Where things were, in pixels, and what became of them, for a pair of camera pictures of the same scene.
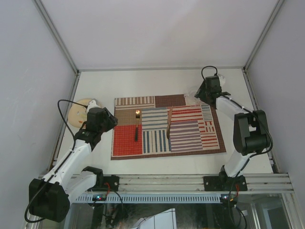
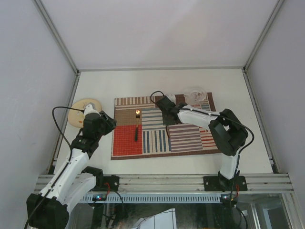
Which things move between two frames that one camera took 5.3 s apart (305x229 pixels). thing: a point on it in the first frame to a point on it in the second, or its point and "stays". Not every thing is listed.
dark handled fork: [137, 112] stays
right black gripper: [200, 92] to [166, 122]
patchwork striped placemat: [165, 125] stays
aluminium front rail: [194, 183] stays
